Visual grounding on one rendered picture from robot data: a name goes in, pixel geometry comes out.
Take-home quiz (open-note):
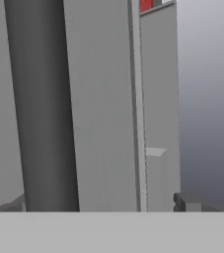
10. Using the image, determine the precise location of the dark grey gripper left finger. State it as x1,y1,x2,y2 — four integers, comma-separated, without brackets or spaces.
0,193,28,212

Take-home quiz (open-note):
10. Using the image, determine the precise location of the grey freezer door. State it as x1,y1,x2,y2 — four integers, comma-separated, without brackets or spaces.
138,1,182,212

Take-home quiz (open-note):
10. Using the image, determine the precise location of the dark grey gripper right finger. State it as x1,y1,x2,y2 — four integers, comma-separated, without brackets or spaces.
173,192,224,212

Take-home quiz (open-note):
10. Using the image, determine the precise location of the red box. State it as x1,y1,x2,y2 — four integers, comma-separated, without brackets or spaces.
138,0,155,14

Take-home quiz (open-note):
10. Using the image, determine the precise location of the dark grey door handle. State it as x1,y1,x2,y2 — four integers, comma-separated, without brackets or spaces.
3,0,81,212

